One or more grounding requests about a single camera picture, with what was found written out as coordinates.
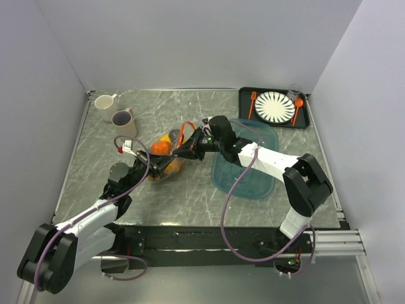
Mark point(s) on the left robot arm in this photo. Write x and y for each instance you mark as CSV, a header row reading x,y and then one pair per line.
x,y
56,251

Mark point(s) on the beige mug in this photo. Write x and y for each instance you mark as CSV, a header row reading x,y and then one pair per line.
x,y
124,123

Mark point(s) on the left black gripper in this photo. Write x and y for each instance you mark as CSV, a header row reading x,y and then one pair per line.
x,y
157,163

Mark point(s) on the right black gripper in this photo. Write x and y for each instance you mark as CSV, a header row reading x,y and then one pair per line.
x,y
191,149

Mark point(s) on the black base frame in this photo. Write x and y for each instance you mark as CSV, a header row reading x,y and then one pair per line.
x,y
188,246

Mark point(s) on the small orange pumpkin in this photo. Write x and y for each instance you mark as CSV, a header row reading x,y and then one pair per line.
x,y
161,148

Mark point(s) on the white mug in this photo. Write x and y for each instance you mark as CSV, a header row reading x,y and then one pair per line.
x,y
107,106

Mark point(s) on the clear drinking glass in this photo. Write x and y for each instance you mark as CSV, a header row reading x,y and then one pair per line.
x,y
293,92

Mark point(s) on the yellow corn cob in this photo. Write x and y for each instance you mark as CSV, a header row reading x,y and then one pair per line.
x,y
165,138

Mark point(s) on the orange plastic spoon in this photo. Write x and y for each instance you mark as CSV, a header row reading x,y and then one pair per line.
x,y
298,104

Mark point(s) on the white striped plate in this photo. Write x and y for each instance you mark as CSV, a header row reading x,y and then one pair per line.
x,y
274,107

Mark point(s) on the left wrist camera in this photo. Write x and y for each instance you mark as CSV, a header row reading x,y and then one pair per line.
x,y
127,147

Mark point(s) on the teal transparent food tray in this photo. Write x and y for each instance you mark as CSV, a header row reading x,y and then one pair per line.
x,y
255,184

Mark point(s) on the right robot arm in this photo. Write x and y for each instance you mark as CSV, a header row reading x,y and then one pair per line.
x,y
306,184

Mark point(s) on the orange plastic fork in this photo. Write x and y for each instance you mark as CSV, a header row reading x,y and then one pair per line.
x,y
253,99

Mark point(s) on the black serving tray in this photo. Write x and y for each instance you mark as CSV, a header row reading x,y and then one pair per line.
x,y
302,122

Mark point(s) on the clear zip top bag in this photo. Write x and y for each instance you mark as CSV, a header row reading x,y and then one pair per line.
x,y
186,130

